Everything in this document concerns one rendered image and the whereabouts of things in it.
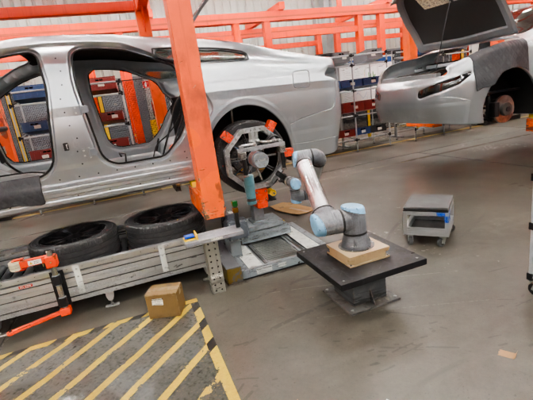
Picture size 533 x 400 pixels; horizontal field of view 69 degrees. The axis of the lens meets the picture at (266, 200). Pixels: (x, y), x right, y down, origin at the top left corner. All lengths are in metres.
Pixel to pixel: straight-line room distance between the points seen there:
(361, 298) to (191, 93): 1.79
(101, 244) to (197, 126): 1.18
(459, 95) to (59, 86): 4.00
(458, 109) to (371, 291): 2.94
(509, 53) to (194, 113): 3.68
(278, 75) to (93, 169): 1.75
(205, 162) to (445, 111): 3.09
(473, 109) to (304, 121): 2.13
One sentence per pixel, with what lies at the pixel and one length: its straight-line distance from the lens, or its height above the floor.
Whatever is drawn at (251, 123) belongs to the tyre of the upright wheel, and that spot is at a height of 1.15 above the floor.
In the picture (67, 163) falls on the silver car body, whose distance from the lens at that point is 3.44.
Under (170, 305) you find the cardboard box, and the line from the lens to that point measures 2.83.
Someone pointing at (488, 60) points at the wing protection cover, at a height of 1.41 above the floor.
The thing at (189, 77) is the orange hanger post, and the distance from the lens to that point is 2.89.
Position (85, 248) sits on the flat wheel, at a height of 0.46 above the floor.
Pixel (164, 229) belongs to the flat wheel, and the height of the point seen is 0.46.
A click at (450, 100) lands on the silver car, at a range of 5.02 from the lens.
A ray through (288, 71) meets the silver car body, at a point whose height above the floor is 1.55.
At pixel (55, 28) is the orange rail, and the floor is 3.15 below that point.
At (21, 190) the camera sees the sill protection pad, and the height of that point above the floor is 0.92.
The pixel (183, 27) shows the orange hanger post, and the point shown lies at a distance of 2.94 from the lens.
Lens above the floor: 1.38
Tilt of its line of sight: 15 degrees down
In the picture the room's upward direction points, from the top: 8 degrees counter-clockwise
